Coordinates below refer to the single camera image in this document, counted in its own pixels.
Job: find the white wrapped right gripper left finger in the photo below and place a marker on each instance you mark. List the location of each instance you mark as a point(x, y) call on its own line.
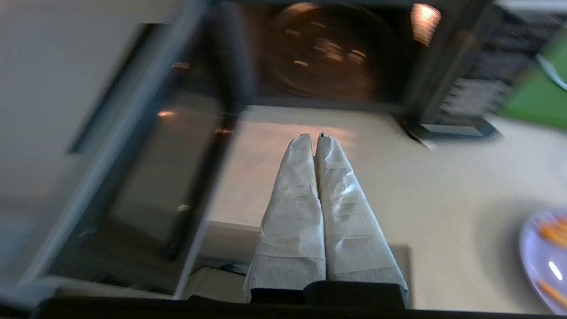
point(292, 221)

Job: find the orange french fry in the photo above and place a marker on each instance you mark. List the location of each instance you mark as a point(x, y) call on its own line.
point(553, 232)
point(551, 292)

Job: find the purple plate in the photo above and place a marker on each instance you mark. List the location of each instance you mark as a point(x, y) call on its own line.
point(542, 261)

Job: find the green cutting board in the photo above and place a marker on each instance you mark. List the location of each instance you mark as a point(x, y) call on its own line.
point(536, 97)

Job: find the black glass microwave door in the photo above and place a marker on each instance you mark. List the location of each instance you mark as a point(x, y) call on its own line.
point(146, 177)

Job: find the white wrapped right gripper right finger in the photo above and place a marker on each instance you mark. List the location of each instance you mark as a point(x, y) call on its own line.
point(354, 230)

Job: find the silver black microwave oven body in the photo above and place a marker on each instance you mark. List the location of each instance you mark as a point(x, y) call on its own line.
point(465, 66)

